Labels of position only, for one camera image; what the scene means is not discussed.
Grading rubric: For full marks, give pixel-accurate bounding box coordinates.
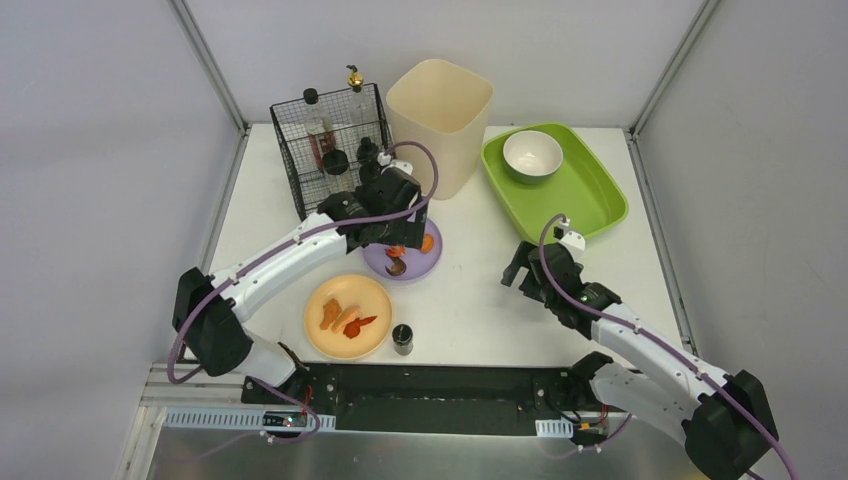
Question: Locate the cream plastic bin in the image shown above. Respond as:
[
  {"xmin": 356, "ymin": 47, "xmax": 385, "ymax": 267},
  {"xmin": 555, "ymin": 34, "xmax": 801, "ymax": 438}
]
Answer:
[{"xmin": 385, "ymin": 59, "xmax": 494, "ymax": 200}]

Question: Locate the red label sauce bottle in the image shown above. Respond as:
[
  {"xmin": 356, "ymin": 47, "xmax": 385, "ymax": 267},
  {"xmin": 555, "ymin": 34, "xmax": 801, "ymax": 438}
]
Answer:
[{"xmin": 302, "ymin": 88, "xmax": 336, "ymax": 170}]

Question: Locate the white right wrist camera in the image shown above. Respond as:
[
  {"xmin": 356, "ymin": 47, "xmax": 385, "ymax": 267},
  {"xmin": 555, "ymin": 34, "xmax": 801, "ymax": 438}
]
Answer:
[{"xmin": 554, "ymin": 225, "xmax": 587, "ymax": 260}]

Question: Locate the orange shrimp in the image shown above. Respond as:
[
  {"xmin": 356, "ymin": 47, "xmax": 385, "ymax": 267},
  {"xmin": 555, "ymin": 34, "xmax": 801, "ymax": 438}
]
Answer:
[{"xmin": 385, "ymin": 246, "xmax": 406, "ymax": 258}]

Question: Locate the fried chicken piece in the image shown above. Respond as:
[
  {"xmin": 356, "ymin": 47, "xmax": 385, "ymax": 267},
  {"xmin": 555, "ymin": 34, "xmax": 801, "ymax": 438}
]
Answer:
[{"xmin": 319, "ymin": 298, "xmax": 343, "ymax": 330}]

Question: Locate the glossy lid spice jar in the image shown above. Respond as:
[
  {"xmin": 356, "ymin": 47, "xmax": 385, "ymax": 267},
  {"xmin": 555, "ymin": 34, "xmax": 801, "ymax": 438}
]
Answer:
[{"xmin": 356, "ymin": 137, "xmax": 382, "ymax": 185}]

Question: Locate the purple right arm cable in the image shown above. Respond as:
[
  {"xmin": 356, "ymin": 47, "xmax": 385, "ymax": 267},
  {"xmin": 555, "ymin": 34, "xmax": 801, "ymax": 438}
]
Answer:
[{"xmin": 537, "ymin": 213, "xmax": 803, "ymax": 480}]

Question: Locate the small pepper shaker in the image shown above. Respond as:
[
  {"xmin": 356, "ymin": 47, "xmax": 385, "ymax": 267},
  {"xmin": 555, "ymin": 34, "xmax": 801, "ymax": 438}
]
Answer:
[{"xmin": 391, "ymin": 324, "xmax": 414, "ymax": 356}]

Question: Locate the pink sausage slice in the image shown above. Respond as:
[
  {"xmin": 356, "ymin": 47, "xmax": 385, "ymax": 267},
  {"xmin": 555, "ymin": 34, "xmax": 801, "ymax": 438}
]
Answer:
[{"xmin": 331, "ymin": 305, "xmax": 361, "ymax": 333}]

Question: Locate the orange plate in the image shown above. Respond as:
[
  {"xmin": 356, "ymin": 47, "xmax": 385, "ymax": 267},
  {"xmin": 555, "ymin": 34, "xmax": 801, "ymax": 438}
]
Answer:
[{"xmin": 304, "ymin": 274, "xmax": 394, "ymax": 360}]

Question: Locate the clear glass oil bottle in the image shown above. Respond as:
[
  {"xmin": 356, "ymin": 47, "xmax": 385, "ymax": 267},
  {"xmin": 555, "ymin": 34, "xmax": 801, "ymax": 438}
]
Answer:
[{"xmin": 345, "ymin": 63, "xmax": 376, "ymax": 144}]

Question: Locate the dark brown shrimp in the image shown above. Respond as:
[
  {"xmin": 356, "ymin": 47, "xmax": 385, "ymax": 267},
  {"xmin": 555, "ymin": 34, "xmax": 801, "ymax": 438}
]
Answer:
[{"xmin": 385, "ymin": 257, "xmax": 407, "ymax": 277}]

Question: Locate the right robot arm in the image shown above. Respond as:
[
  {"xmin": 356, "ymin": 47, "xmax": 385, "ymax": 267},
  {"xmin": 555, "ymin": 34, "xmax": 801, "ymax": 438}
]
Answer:
[{"xmin": 501, "ymin": 241, "xmax": 779, "ymax": 479}]

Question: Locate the green plastic tub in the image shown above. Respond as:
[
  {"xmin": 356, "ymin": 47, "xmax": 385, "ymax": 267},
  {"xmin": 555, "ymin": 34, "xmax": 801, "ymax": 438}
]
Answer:
[{"xmin": 481, "ymin": 123, "xmax": 629, "ymax": 241}]

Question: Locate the black lid seasoning jar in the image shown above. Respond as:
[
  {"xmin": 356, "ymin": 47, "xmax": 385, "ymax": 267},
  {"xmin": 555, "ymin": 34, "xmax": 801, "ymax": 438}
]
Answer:
[{"xmin": 322, "ymin": 149, "xmax": 352, "ymax": 194}]

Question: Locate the red shrimp piece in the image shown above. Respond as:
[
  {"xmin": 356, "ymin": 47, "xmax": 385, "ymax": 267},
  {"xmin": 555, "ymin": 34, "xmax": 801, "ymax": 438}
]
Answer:
[{"xmin": 343, "ymin": 316, "xmax": 377, "ymax": 339}]

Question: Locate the white bowl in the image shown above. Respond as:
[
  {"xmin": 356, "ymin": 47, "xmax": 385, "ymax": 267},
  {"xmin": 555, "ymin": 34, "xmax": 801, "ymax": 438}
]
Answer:
[{"xmin": 502, "ymin": 130, "xmax": 564, "ymax": 185}]

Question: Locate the purple plate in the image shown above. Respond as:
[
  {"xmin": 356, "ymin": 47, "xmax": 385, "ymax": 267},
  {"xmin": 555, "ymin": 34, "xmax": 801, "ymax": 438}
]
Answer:
[{"xmin": 362, "ymin": 219, "xmax": 443, "ymax": 282}]

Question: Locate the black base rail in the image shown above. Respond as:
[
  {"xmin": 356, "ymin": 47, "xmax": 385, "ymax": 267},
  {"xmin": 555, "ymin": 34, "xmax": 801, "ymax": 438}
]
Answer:
[{"xmin": 279, "ymin": 362, "xmax": 601, "ymax": 436}]

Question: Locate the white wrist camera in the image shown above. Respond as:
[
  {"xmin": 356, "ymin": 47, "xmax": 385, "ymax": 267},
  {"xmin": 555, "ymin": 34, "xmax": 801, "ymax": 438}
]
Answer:
[
  {"xmin": 554, "ymin": 225, "xmax": 587, "ymax": 260},
  {"xmin": 376, "ymin": 152, "xmax": 413, "ymax": 176}
]

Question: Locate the black wire rack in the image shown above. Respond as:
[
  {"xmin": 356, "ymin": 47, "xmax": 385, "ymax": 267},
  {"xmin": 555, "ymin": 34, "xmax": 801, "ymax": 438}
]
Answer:
[{"xmin": 270, "ymin": 83, "xmax": 392, "ymax": 219}]

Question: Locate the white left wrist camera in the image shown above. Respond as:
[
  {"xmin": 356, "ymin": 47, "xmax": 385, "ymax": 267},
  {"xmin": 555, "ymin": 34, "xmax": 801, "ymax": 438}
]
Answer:
[{"xmin": 376, "ymin": 152, "xmax": 413, "ymax": 176}]

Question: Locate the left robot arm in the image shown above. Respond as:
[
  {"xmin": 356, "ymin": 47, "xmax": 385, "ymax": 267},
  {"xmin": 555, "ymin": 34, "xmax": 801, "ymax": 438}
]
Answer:
[{"xmin": 168, "ymin": 166, "xmax": 432, "ymax": 386}]

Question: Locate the orange chicken drumstick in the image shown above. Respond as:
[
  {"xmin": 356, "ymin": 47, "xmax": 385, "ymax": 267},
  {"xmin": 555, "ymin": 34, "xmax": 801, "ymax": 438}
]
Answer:
[{"xmin": 420, "ymin": 234, "xmax": 435, "ymax": 254}]

